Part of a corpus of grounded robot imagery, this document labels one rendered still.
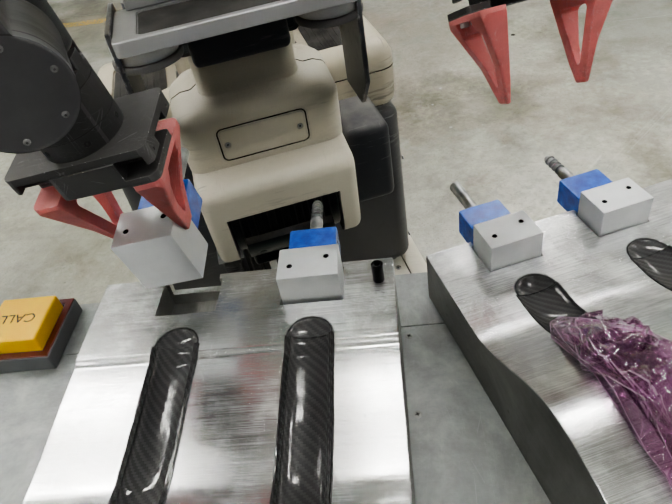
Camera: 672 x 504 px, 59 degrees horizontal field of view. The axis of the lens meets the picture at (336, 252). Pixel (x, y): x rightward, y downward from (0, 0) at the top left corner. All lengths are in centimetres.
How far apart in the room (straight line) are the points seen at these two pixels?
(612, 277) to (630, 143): 180
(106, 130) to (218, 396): 20
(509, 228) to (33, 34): 40
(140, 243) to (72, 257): 179
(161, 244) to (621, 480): 34
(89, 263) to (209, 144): 142
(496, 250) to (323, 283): 16
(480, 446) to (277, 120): 49
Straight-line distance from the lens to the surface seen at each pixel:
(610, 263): 57
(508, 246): 54
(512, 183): 210
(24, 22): 32
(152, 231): 46
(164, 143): 42
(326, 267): 48
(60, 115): 32
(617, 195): 60
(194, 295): 56
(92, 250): 224
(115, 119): 42
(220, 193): 81
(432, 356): 55
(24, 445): 63
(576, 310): 53
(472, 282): 54
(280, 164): 82
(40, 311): 68
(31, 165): 44
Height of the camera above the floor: 124
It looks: 41 degrees down
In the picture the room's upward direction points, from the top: 11 degrees counter-clockwise
